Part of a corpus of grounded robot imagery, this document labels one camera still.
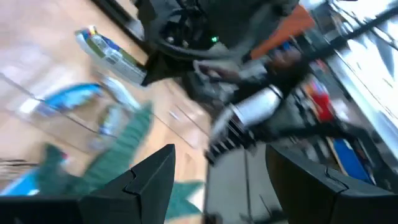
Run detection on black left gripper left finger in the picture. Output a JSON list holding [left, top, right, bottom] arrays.
[[0, 143, 177, 224]]

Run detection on clear plastic bin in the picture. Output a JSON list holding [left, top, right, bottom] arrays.
[[0, 70, 212, 156]]

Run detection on bright blue granola bar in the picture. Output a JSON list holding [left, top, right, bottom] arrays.
[[43, 83, 104, 111]]

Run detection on blue green white granola bar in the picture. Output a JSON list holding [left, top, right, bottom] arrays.
[[75, 26, 147, 87]]

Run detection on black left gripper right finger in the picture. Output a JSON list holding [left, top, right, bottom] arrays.
[[266, 144, 398, 224]]

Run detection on silver blue granola bar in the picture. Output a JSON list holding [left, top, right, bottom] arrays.
[[101, 76, 141, 111]]

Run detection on person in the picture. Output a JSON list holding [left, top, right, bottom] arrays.
[[192, 0, 313, 94]]

